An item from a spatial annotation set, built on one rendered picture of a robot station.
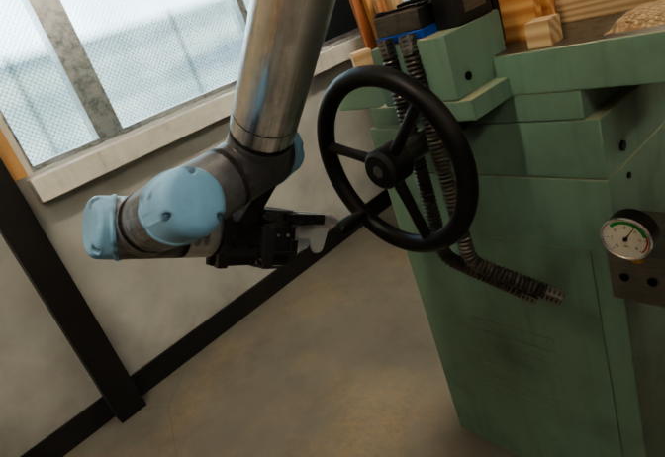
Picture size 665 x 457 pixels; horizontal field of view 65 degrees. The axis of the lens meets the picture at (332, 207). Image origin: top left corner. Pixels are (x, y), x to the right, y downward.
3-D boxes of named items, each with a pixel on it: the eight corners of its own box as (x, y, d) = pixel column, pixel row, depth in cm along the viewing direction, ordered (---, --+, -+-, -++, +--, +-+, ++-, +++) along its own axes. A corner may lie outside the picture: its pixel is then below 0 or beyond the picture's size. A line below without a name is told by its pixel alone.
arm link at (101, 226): (100, 256, 54) (79, 266, 61) (198, 254, 61) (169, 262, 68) (99, 184, 56) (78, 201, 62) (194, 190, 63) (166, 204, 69)
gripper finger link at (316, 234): (333, 250, 82) (285, 251, 76) (336, 213, 82) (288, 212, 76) (346, 253, 80) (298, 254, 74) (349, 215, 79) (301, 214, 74)
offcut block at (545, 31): (527, 49, 71) (522, 24, 70) (539, 43, 73) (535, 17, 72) (551, 45, 69) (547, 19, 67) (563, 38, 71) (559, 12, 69)
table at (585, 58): (304, 130, 100) (293, 100, 98) (404, 77, 116) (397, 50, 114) (650, 112, 53) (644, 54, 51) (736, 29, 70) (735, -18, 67)
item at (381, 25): (378, 47, 78) (367, 10, 76) (423, 27, 83) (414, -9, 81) (448, 32, 68) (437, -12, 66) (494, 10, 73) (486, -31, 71)
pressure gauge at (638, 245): (604, 268, 70) (596, 216, 67) (616, 254, 72) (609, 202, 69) (655, 277, 65) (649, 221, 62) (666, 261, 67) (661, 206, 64)
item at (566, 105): (375, 129, 100) (369, 109, 98) (440, 90, 111) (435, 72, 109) (584, 119, 69) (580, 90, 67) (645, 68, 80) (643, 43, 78)
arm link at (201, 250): (171, 196, 68) (198, 201, 62) (203, 198, 71) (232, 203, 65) (167, 252, 69) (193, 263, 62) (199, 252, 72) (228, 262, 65)
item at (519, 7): (420, 58, 94) (409, 19, 92) (426, 55, 95) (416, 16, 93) (539, 37, 76) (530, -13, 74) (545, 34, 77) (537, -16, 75)
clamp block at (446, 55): (383, 107, 81) (367, 50, 78) (435, 78, 89) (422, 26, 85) (461, 101, 70) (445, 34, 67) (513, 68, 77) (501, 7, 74)
